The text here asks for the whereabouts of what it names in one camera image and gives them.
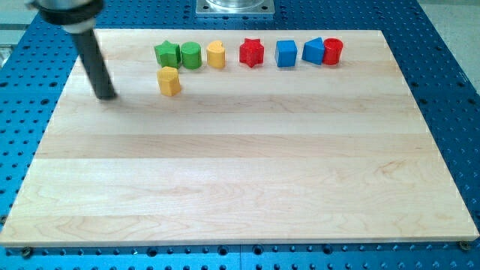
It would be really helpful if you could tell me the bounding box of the blue cube block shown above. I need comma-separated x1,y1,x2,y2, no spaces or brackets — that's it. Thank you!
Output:
274,40,298,68

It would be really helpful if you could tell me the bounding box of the yellow hexagon block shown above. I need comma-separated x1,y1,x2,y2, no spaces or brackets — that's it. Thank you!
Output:
157,66,181,97

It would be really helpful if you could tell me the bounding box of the red star block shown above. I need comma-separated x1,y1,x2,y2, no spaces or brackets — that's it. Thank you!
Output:
239,38,265,68

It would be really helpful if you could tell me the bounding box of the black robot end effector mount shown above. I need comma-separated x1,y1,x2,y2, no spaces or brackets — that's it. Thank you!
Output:
25,0,104,34

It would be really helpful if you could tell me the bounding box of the light wooden board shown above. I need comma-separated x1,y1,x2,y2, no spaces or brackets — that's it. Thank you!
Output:
1,29,479,248

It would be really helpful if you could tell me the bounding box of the blue triangle block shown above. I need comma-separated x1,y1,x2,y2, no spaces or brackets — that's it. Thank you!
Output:
301,37,325,65

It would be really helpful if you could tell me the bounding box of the green star block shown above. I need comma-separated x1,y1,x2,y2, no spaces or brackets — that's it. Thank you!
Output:
154,40,182,68

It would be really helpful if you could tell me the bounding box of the yellow heart block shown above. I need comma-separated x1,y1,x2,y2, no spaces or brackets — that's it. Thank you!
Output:
206,40,226,69

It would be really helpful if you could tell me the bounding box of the red cylinder block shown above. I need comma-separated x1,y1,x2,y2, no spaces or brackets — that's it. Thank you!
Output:
322,37,344,65

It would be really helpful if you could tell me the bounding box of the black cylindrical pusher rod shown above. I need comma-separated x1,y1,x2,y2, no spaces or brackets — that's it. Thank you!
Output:
71,28,116,101

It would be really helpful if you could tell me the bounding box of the green cylinder block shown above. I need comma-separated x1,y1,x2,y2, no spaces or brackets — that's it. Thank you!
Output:
181,41,202,70

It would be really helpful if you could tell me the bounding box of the blue perforated table plate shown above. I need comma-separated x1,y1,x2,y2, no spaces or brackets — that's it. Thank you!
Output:
1,1,479,269

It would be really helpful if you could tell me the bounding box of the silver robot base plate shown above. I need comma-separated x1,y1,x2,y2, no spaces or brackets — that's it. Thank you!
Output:
196,0,275,15

